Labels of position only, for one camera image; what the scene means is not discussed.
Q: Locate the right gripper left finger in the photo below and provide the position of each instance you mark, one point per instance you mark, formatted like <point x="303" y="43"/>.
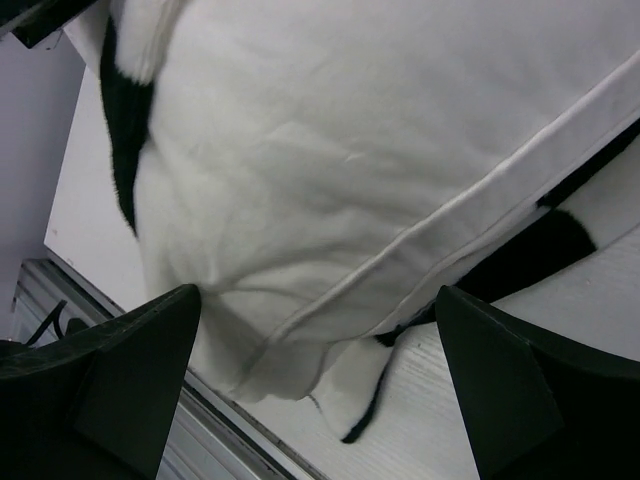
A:
<point x="98" y="403"/>

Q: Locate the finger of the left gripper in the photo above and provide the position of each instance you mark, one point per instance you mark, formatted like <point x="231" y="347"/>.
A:
<point x="31" y="21"/>

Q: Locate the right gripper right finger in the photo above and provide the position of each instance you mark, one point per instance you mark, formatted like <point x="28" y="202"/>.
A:
<point x="535" y="404"/>

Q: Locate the black white checkered pillowcase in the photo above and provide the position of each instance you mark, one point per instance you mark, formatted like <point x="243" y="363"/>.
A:
<point x="596" y="206"/>

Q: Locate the white pillow insert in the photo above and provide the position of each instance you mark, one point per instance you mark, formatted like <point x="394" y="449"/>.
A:
<point x="312" y="166"/>

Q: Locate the aluminium table frame rail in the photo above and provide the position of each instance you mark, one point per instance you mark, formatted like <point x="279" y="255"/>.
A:
<point x="207" y="439"/>

